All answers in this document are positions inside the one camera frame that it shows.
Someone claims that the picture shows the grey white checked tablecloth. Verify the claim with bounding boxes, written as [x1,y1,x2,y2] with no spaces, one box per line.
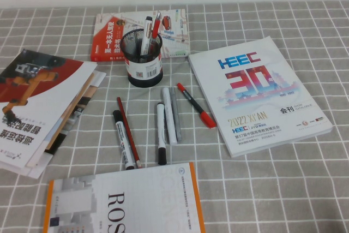
[0,0,349,233]

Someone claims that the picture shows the dark red pencil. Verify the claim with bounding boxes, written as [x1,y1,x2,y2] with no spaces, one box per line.
[116,97,143,169]

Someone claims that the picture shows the silver grey pen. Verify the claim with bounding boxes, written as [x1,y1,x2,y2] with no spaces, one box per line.
[170,87,183,144]

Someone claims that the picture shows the white ROS book orange spine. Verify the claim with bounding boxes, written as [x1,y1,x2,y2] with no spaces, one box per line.
[43,162,206,233]

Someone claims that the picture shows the red gel pen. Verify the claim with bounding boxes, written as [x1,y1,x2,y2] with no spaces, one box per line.
[148,12,163,53]

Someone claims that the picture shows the white brochure with brown photo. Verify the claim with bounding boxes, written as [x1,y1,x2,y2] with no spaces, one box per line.
[26,69,107,180]

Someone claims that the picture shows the white HEEC catalogue book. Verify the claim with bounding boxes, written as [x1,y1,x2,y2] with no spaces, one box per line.
[188,35,334,158]

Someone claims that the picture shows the white marker black cap plain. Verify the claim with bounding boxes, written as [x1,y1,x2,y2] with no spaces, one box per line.
[156,102,167,166]
[140,16,154,56]

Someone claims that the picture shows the black pen with red caps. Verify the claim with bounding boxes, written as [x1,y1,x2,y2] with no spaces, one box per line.
[176,82,217,129]

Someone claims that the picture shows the white pen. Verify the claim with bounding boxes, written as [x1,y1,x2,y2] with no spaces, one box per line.
[162,87,178,146]

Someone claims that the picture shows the white marker with printed text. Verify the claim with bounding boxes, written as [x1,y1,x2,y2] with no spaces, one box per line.
[112,110,135,170]

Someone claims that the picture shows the black mesh pen holder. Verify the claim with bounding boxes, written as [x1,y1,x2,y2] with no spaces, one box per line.
[120,30,164,87]

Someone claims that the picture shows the red and white map book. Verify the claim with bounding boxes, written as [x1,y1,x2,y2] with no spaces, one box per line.
[90,8,191,63]

